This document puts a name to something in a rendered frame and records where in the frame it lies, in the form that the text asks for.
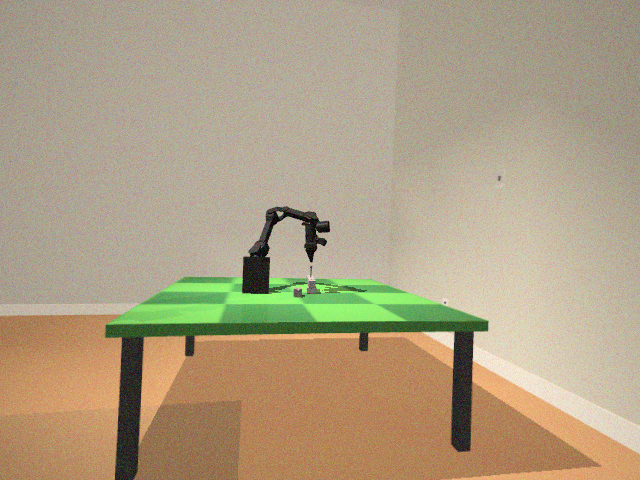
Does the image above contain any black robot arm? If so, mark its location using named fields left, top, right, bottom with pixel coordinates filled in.
left=248, top=206, right=330, bottom=257

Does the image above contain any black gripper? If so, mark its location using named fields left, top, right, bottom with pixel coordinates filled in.
left=304, top=233, right=317, bottom=262

